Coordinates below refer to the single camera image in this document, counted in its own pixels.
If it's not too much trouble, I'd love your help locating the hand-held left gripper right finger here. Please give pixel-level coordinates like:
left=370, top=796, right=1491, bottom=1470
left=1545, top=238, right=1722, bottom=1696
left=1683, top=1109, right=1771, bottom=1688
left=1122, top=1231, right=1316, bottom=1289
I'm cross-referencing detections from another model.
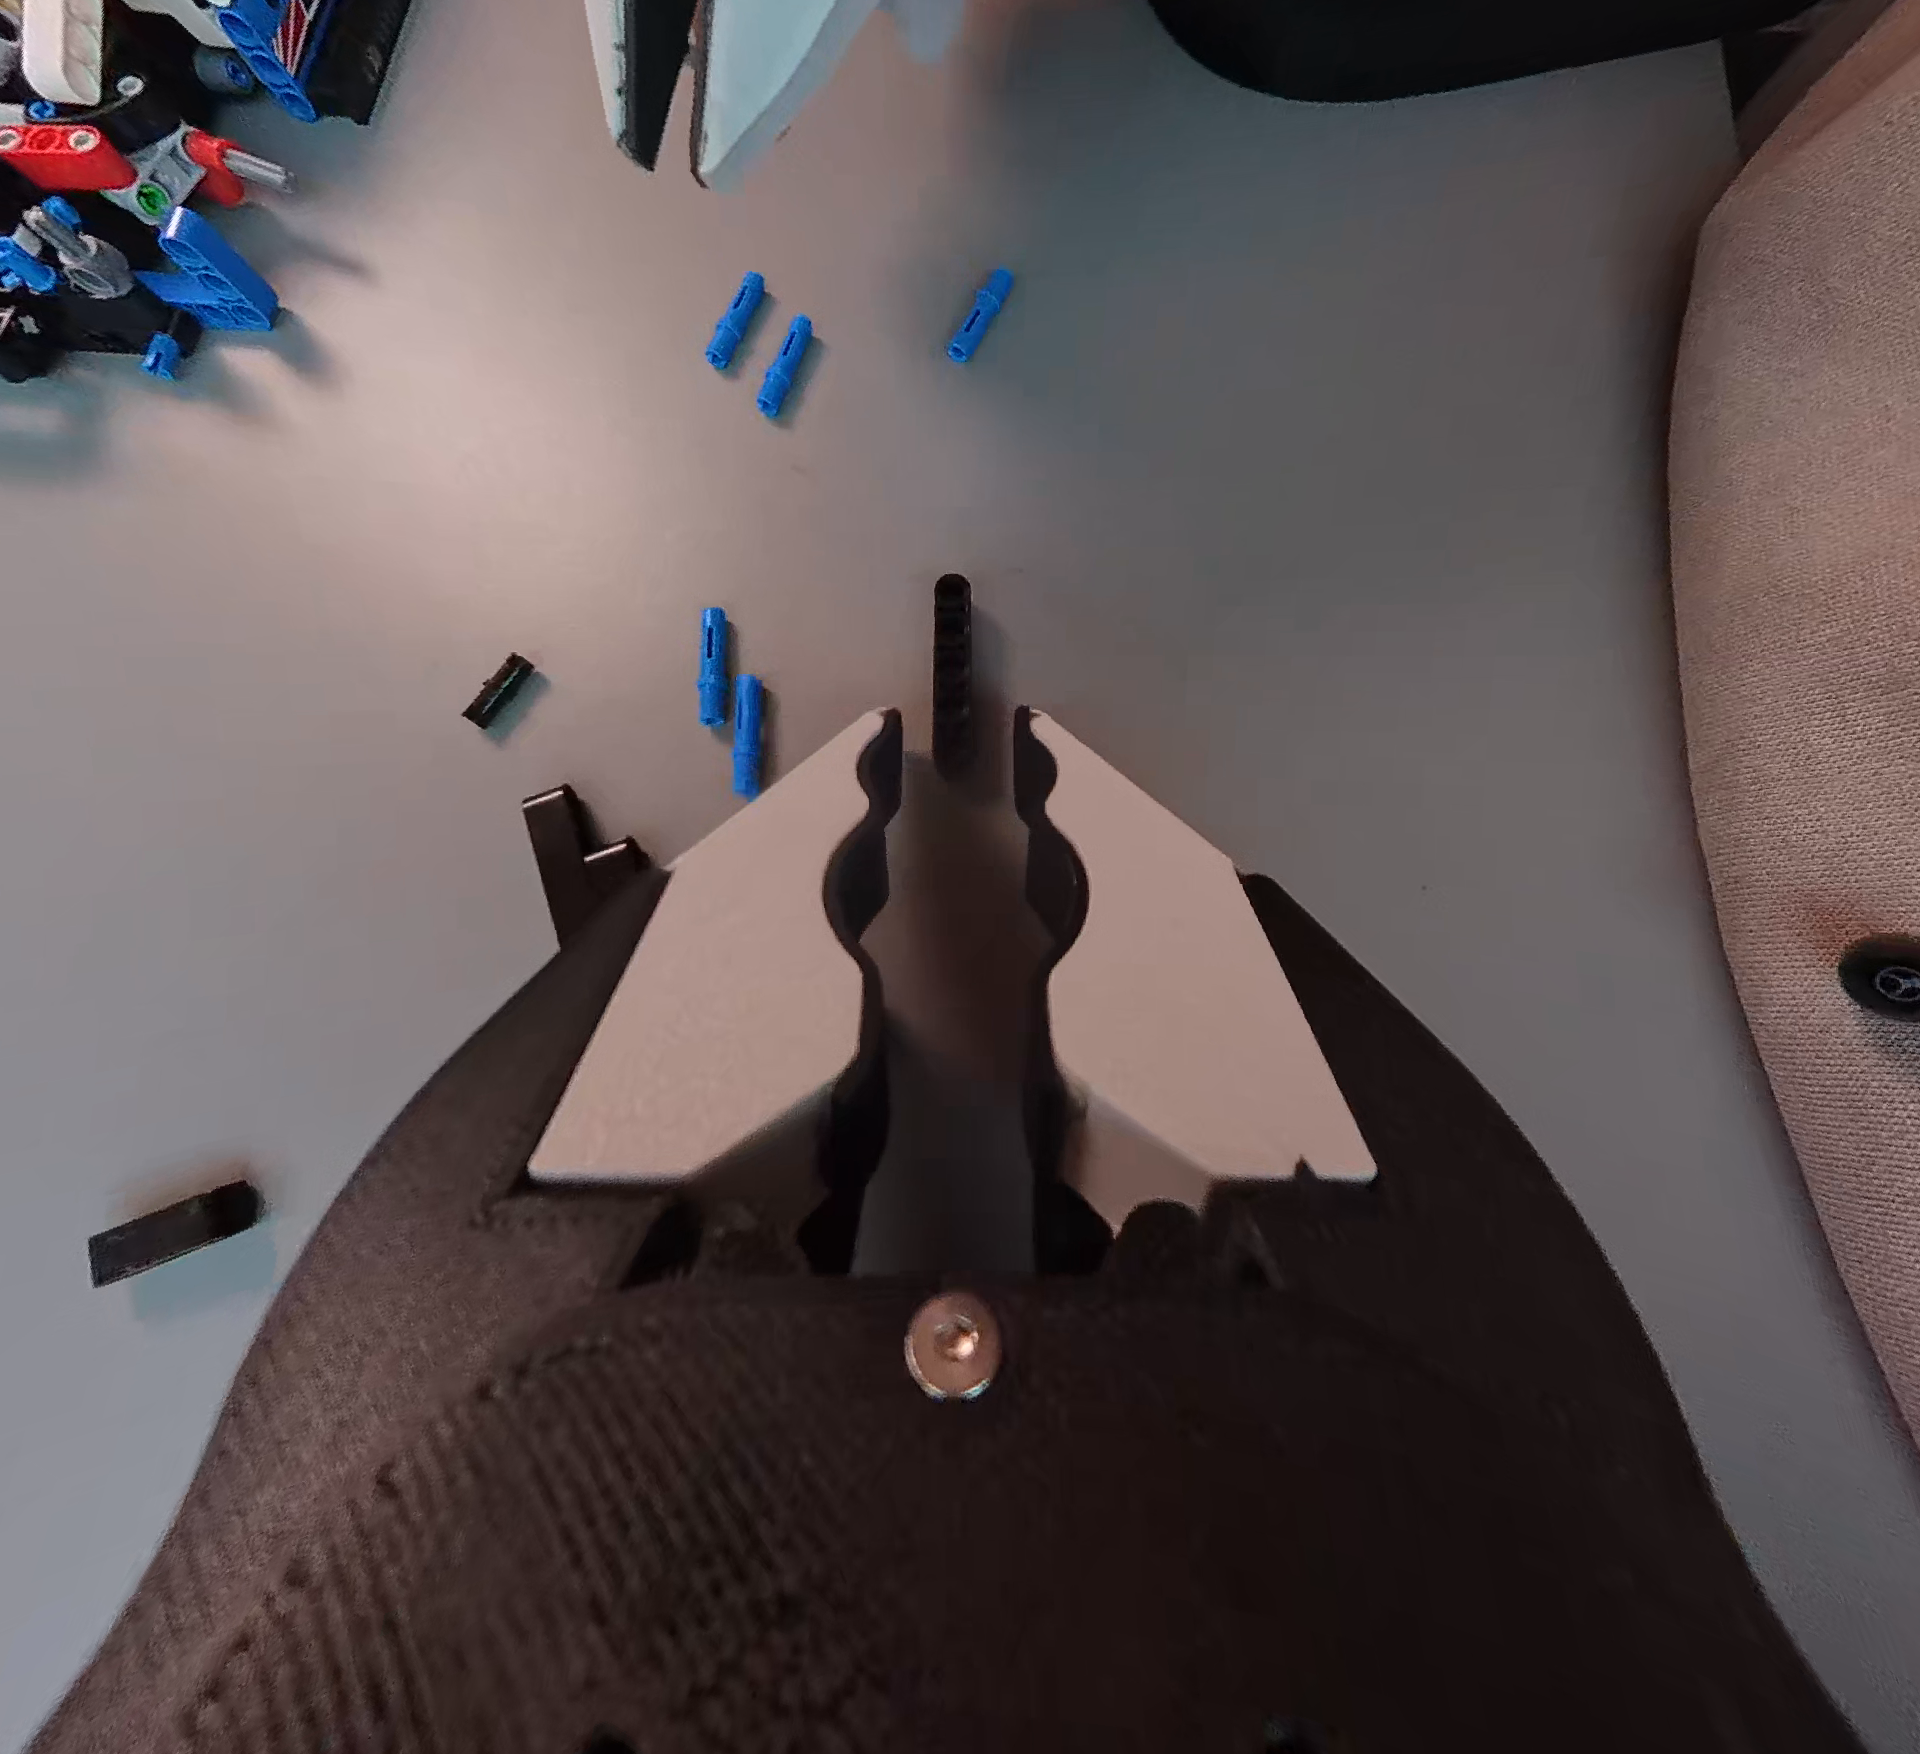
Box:
left=1013, top=707, right=1380, bottom=1231

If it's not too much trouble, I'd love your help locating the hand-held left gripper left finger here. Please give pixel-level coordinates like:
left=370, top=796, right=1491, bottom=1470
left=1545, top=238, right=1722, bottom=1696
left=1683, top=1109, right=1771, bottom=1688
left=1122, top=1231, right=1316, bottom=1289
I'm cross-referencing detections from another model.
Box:
left=524, top=710, right=907, bottom=1186

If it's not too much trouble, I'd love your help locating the short black perforated beam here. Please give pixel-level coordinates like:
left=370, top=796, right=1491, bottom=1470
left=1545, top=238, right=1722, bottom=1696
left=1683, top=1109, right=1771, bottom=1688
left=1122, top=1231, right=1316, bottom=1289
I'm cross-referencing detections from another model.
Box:
left=931, top=572, right=981, bottom=781

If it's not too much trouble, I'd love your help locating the person's beige sweatshirt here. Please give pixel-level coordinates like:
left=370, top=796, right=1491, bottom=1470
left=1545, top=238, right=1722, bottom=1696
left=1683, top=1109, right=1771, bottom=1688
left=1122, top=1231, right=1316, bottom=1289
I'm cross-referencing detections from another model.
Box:
left=1668, top=0, right=1920, bottom=1442

